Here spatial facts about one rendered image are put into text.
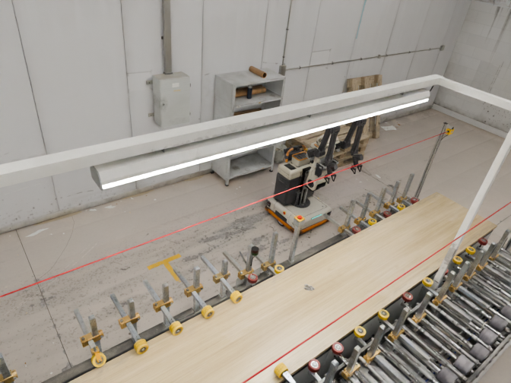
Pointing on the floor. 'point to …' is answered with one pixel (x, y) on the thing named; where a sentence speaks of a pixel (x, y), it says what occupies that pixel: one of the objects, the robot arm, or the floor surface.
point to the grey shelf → (274, 80)
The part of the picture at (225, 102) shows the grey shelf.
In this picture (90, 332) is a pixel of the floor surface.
